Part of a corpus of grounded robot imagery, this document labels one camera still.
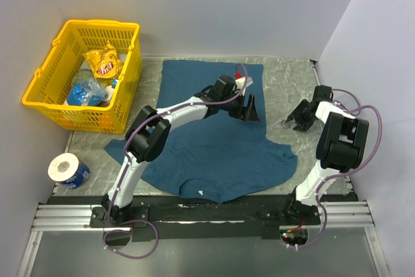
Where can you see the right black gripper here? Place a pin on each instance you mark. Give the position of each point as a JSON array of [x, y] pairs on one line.
[[302, 125]]

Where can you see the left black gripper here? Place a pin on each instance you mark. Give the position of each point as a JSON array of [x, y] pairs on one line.
[[251, 115]]

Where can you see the blue t-shirt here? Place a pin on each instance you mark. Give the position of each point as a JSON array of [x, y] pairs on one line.
[[219, 158]]

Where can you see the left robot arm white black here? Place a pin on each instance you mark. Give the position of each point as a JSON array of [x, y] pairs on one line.
[[146, 138]]

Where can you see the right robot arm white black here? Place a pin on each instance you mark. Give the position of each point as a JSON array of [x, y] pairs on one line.
[[340, 149]]

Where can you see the small white bottle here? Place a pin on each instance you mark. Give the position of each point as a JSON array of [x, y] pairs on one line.
[[110, 89]]

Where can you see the yellow snack bag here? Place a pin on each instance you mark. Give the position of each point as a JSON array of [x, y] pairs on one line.
[[104, 63]]

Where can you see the blue plastic bag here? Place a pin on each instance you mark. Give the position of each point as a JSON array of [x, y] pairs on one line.
[[86, 93]]

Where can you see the toilet paper roll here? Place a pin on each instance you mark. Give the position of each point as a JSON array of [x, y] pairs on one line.
[[67, 170]]

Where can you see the yellow plastic basket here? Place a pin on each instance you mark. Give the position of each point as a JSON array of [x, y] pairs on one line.
[[51, 83]]

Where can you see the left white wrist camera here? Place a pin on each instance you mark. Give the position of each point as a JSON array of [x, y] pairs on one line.
[[242, 82]]

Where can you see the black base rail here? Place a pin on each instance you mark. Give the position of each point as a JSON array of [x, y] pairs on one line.
[[173, 218]]

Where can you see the aluminium frame rail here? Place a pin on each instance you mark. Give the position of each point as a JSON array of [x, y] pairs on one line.
[[54, 218]]

